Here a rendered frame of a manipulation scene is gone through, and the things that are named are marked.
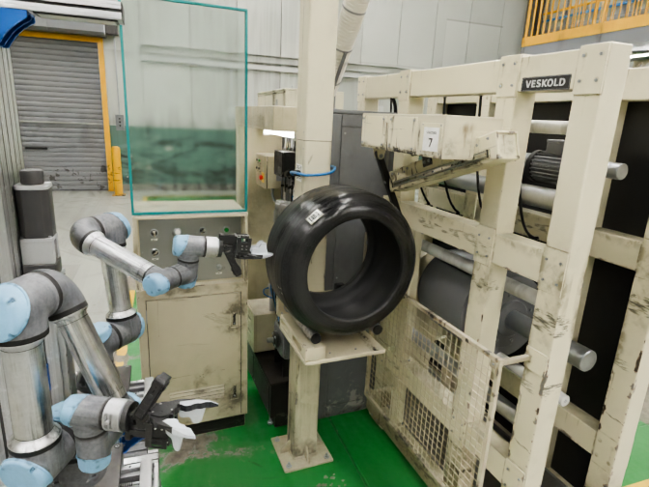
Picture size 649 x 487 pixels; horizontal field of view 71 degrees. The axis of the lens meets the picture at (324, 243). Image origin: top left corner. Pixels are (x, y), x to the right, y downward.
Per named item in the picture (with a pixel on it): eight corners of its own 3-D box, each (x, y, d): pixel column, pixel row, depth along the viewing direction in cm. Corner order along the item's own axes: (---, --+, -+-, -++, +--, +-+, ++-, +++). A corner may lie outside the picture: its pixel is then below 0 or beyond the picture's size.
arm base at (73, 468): (42, 500, 124) (39, 470, 121) (54, 461, 137) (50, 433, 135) (104, 487, 129) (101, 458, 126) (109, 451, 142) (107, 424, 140)
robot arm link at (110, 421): (119, 391, 113) (99, 408, 105) (136, 393, 113) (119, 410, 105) (119, 420, 114) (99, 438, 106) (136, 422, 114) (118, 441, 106)
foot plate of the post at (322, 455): (270, 440, 256) (270, 433, 255) (315, 429, 266) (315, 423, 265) (285, 473, 232) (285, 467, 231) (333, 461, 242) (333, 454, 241)
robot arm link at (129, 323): (99, 350, 183) (76, 215, 170) (127, 334, 196) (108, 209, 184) (122, 354, 178) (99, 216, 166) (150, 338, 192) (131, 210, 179)
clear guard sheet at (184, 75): (131, 214, 216) (117, -9, 191) (246, 211, 237) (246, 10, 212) (131, 214, 214) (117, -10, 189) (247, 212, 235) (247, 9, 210)
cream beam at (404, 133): (358, 147, 206) (361, 113, 202) (407, 148, 216) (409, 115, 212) (439, 159, 152) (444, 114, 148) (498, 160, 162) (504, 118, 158)
